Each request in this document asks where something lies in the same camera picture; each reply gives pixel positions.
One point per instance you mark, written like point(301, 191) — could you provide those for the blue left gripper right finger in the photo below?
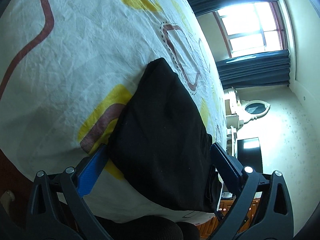
point(228, 167)

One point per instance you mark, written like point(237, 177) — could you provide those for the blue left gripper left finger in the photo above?
point(89, 170)

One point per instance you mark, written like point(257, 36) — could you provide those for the black pants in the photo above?
point(161, 145)

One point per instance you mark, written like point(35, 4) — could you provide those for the white dresser with oval mirror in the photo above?
point(238, 113)

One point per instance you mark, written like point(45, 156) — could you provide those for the dark blue lower curtain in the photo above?
point(255, 70)

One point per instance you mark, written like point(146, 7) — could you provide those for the white patterned bed sheet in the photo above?
point(68, 67)

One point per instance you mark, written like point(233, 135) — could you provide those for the bright window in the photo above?
point(250, 28)

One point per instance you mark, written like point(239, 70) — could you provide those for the black wall television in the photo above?
point(249, 153)

